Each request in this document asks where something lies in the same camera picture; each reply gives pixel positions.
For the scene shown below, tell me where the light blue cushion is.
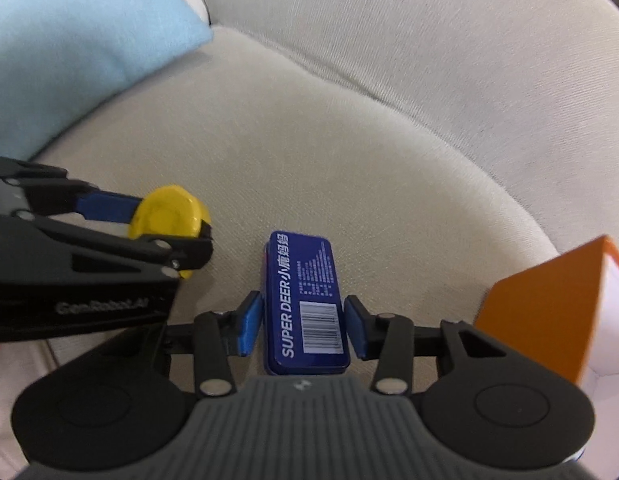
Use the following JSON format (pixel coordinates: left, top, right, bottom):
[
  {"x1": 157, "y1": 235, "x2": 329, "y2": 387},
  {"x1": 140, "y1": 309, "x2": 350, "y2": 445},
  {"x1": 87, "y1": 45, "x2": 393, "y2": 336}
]
[{"x1": 0, "y1": 0, "x2": 213, "y2": 159}]

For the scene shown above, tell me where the blue super deer tin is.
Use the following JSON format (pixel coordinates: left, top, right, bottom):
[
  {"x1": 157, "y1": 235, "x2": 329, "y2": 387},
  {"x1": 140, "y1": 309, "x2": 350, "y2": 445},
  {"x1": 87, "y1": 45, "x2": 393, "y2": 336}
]
[{"x1": 262, "y1": 231, "x2": 351, "y2": 376}]

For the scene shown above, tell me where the orange white cardboard box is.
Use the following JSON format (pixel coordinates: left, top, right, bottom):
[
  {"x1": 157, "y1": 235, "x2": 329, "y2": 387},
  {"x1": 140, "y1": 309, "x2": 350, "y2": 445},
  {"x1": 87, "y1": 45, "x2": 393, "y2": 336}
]
[{"x1": 473, "y1": 234, "x2": 619, "y2": 401}]

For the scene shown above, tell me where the beige fabric sofa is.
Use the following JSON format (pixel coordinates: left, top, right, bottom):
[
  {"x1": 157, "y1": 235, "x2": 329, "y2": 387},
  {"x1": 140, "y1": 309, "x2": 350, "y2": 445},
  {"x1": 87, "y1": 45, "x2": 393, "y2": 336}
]
[{"x1": 0, "y1": 0, "x2": 619, "y2": 479}]

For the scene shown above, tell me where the yellow tape measure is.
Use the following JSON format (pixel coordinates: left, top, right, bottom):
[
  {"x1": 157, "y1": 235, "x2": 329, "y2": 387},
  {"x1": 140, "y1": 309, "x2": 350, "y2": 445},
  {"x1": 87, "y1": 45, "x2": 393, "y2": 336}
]
[{"x1": 126, "y1": 184, "x2": 214, "y2": 281}]

